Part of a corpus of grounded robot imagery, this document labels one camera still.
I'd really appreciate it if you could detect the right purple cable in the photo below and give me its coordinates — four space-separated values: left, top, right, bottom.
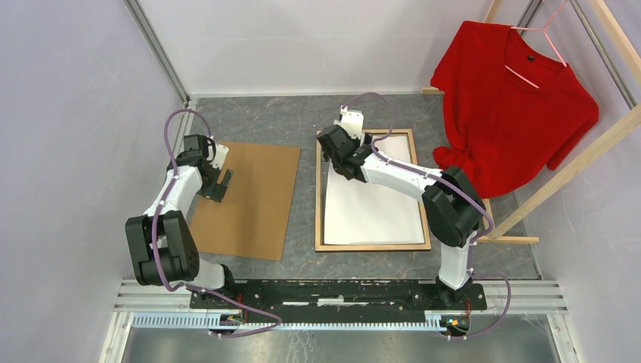
340 92 512 342

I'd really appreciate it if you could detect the wooden clothes rack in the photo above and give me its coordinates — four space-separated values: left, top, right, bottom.
420 0 641 246

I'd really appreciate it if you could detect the brown frame backing board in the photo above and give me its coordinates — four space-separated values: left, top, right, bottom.
190 141 301 261

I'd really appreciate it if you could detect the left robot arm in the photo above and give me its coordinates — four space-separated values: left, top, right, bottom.
125 134 237 309

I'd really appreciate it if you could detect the glossy photo print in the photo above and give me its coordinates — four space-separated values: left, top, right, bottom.
323 134 426 247

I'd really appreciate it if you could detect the aluminium rail frame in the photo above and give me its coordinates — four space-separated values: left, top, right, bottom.
98 0 584 363

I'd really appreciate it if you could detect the pink clothes hanger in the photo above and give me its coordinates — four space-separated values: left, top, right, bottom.
497 1 572 94

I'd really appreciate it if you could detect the red t-shirt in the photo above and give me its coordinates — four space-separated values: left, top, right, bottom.
431 20 599 198

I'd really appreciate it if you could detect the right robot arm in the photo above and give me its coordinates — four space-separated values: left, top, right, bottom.
316 125 491 309

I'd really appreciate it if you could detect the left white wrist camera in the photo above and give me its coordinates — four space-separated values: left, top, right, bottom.
210 143 229 170

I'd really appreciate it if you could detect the black wooden picture frame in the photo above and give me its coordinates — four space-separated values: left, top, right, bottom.
314 129 432 253

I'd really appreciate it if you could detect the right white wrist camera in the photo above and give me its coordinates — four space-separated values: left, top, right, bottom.
336 107 364 140

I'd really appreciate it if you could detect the white slotted cable duct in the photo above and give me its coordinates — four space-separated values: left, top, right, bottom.
132 312 446 332

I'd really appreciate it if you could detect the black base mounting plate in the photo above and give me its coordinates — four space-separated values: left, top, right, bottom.
190 279 488 324

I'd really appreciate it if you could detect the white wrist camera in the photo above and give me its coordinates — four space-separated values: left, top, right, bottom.
336 107 364 140
210 143 229 170

